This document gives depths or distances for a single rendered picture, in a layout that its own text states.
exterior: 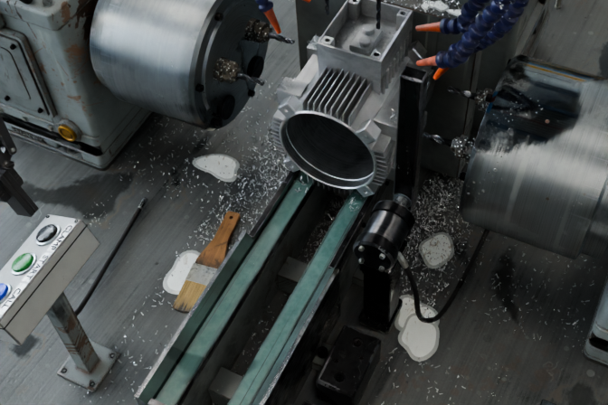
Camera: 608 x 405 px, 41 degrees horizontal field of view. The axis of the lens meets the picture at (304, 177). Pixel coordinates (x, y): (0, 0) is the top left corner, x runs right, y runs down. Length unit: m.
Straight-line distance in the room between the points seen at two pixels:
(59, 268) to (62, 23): 0.40
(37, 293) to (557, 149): 0.67
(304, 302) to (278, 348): 0.08
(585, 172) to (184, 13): 0.61
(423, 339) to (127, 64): 0.61
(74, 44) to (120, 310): 0.43
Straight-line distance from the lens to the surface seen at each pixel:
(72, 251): 1.12
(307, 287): 1.19
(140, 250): 1.41
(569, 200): 1.09
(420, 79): 0.98
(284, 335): 1.15
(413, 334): 1.29
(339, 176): 1.28
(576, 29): 1.78
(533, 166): 1.08
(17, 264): 1.11
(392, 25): 1.26
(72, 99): 1.43
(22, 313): 1.08
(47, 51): 1.38
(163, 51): 1.25
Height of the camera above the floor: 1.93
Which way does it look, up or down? 51 degrees down
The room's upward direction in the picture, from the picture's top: 4 degrees counter-clockwise
